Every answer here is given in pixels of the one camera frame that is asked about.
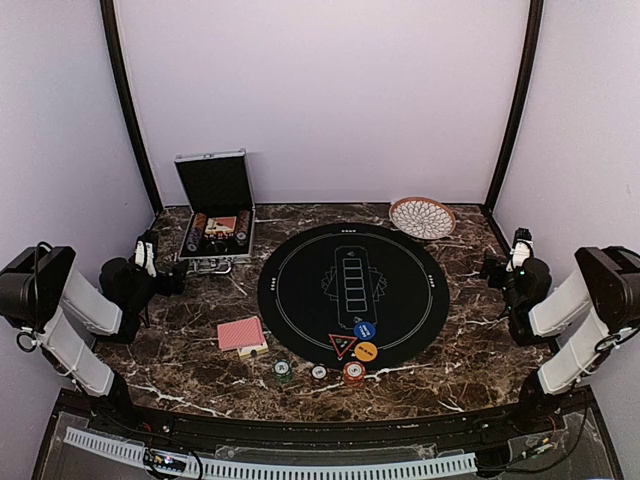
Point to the green poker chip stack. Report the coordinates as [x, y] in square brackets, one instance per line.
[282, 371]

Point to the blue small blind button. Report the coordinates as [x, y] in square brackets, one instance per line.
[364, 331]

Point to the black round poker mat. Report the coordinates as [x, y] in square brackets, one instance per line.
[327, 279]

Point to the red triangular all-in marker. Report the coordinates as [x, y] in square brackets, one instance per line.
[342, 344]

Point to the orange chip row in case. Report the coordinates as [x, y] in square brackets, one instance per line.
[199, 223]

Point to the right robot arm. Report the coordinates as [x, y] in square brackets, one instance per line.
[596, 307]

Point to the patterned ceramic plate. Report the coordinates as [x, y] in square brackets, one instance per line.
[422, 218]

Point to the boxed card deck in case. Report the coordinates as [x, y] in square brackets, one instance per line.
[220, 227]

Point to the left black frame post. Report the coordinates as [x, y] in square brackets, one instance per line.
[123, 89]

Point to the purple chip row in case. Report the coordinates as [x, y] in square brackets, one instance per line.
[193, 241]

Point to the black frame post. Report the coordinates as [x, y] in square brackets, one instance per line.
[123, 89]
[531, 37]

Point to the clear dealer button in case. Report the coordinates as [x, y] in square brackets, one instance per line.
[217, 247]

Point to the brown chip row in case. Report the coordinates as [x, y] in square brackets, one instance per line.
[241, 233]

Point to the right black frame post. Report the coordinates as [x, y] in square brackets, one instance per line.
[531, 37]

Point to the aluminium poker chip case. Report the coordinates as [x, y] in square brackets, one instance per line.
[216, 184]

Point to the red card deck on table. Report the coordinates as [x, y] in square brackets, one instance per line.
[246, 336]

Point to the white slotted cable duct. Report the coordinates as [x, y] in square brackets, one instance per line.
[167, 463]

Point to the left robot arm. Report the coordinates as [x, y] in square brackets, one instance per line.
[44, 295]

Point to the red-gold 5 chip stack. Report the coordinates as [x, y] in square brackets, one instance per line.
[354, 374]

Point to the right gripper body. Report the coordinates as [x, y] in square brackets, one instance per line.
[498, 263]

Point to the orange big blind button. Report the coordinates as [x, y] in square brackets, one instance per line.
[366, 351]

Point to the black-red 100 chip stack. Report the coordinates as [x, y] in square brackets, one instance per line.
[319, 373]

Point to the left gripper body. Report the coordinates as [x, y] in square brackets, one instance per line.
[166, 288]

